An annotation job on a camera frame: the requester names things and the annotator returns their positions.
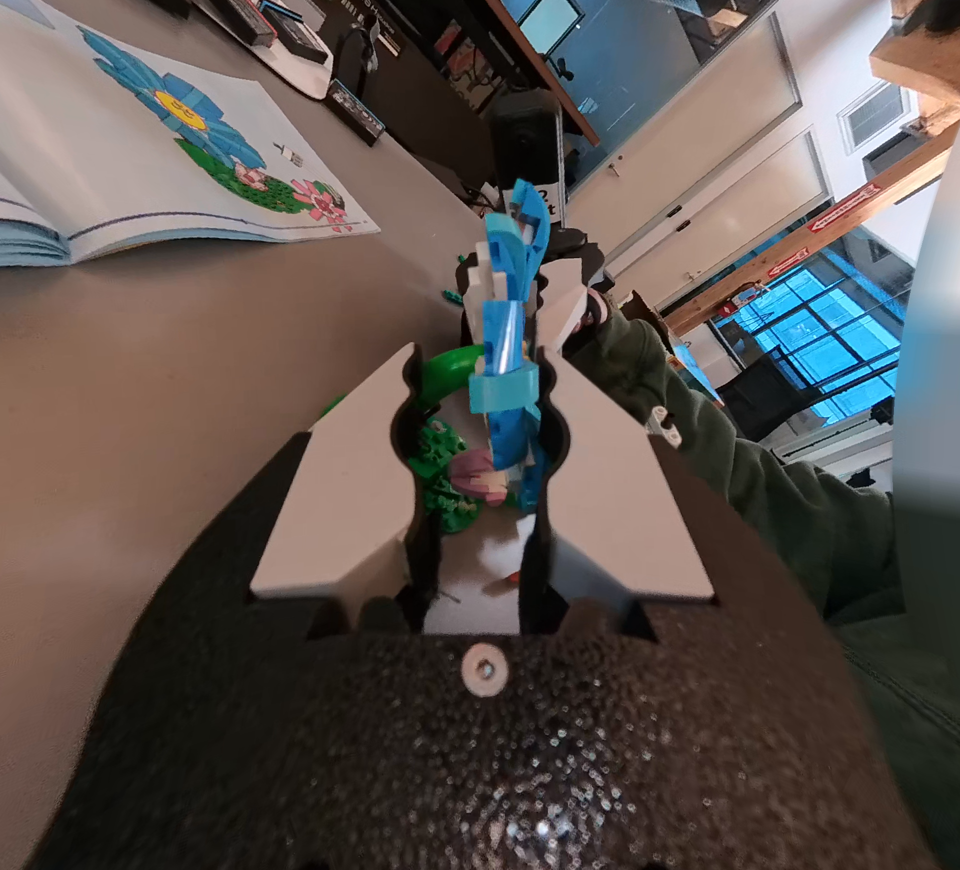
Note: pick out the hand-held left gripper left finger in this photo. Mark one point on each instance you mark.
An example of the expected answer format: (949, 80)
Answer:
(337, 502)

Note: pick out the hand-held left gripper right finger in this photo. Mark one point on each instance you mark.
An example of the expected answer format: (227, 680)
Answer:
(622, 510)

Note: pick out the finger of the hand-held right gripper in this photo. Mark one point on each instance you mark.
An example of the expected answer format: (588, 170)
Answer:
(474, 292)
(562, 300)

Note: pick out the blue lego petal piece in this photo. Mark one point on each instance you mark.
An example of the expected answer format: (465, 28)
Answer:
(517, 239)

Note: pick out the blue lego flower model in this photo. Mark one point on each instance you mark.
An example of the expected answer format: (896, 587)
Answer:
(502, 390)

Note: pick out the person's right forearm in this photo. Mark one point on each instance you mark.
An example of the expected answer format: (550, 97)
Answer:
(712, 450)

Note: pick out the lego instruction booklet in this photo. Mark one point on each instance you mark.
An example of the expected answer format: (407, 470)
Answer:
(90, 157)

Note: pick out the person's right hand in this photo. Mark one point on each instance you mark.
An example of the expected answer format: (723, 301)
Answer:
(600, 311)

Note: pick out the small white plastic piece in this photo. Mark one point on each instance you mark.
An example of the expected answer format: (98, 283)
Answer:
(666, 427)

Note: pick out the black bag white print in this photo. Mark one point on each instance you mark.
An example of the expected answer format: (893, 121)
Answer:
(420, 82)

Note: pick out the computer monitor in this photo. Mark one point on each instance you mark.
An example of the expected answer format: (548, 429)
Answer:
(551, 14)

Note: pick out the black box blue edge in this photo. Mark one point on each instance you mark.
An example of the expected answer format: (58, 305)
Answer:
(296, 33)
(356, 112)

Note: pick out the glass office partition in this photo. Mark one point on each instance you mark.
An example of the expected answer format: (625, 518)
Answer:
(675, 22)

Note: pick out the white door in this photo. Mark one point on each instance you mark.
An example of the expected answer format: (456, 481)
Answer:
(735, 209)

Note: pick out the large paned window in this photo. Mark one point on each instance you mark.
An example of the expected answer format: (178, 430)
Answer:
(825, 330)

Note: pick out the wooden beam red stickers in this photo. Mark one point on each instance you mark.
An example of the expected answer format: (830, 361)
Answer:
(907, 185)

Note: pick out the wall vent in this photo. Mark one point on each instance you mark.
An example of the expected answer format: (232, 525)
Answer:
(874, 116)

